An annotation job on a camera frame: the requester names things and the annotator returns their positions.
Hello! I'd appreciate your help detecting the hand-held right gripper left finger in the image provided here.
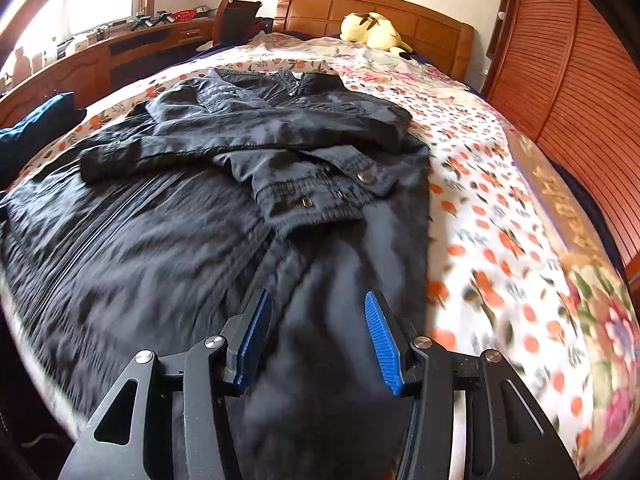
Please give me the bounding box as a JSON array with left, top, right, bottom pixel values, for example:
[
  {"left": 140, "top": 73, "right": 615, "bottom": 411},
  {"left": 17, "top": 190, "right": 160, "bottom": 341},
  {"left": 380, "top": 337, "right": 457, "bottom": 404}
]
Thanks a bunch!
[{"left": 60, "top": 288, "right": 273, "bottom": 480}]

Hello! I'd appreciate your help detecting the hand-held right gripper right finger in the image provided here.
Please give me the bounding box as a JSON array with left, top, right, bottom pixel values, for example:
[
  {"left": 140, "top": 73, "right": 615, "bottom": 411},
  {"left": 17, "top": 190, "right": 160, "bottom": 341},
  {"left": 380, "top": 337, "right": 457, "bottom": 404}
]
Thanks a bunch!
[{"left": 364, "top": 289, "right": 581, "bottom": 480}]

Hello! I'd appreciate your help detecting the black jacket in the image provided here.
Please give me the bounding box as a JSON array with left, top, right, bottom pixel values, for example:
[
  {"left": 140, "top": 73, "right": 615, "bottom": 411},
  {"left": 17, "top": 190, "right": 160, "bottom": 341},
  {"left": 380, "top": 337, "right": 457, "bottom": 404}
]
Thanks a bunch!
[{"left": 0, "top": 67, "right": 437, "bottom": 480}]

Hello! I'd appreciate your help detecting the wooden bed with floral sheet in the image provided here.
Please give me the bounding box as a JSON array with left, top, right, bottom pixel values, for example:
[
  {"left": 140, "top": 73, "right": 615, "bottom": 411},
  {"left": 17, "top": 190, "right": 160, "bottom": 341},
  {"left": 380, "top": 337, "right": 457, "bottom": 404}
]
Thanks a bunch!
[{"left": 5, "top": 42, "right": 618, "bottom": 480}]

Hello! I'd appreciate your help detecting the pink floral blanket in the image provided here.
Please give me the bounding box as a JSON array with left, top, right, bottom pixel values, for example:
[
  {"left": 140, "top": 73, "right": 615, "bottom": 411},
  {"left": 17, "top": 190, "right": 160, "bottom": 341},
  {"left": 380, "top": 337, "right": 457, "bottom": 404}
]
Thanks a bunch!
[{"left": 247, "top": 30, "right": 640, "bottom": 466}]

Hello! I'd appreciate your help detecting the dark blue garment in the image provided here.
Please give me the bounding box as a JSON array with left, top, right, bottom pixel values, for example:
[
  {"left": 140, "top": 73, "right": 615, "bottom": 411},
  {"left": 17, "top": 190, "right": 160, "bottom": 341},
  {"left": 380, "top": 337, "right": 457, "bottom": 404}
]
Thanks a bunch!
[{"left": 0, "top": 92, "right": 89, "bottom": 163}]

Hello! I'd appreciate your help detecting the wooden bed headboard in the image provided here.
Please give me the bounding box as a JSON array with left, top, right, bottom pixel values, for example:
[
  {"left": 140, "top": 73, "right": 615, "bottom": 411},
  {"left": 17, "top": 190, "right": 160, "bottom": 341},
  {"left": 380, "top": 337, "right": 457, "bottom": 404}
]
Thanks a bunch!
[{"left": 272, "top": 0, "right": 475, "bottom": 82}]

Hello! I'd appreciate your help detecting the yellow plush toy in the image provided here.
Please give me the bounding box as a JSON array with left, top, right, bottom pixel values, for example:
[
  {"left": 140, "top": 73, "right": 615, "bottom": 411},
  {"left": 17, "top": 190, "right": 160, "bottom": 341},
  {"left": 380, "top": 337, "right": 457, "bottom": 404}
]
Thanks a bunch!
[{"left": 339, "top": 11, "right": 414, "bottom": 55}]

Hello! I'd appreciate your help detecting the wooden louvered wardrobe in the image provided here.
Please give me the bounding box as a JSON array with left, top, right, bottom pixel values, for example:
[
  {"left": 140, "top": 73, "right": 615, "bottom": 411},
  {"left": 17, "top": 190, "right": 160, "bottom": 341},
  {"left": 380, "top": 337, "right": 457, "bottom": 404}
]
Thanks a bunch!
[{"left": 481, "top": 0, "right": 640, "bottom": 286}]

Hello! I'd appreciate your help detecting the wooden desk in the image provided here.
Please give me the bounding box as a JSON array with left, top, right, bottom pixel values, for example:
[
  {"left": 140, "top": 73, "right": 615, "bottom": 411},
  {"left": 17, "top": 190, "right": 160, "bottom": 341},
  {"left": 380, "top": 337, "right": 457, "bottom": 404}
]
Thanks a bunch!
[{"left": 0, "top": 14, "right": 222, "bottom": 128}]

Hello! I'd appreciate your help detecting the wooden chair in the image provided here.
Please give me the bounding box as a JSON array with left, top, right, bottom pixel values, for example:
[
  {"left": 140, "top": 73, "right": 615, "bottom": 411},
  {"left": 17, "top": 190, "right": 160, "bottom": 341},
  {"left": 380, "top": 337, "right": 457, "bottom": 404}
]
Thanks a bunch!
[{"left": 212, "top": 0, "right": 264, "bottom": 47}]

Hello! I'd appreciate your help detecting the black device on desk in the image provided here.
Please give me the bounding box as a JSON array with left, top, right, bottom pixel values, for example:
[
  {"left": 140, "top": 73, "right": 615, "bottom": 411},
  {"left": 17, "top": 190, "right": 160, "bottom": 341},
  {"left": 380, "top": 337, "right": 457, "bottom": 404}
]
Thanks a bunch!
[{"left": 128, "top": 9, "right": 174, "bottom": 32}]

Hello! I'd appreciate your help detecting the wooden framed window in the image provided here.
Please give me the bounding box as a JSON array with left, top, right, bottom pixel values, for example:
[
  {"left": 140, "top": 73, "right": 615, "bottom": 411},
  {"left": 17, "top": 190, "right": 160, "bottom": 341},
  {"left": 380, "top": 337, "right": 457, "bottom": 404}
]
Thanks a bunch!
[{"left": 0, "top": 0, "right": 156, "bottom": 78}]

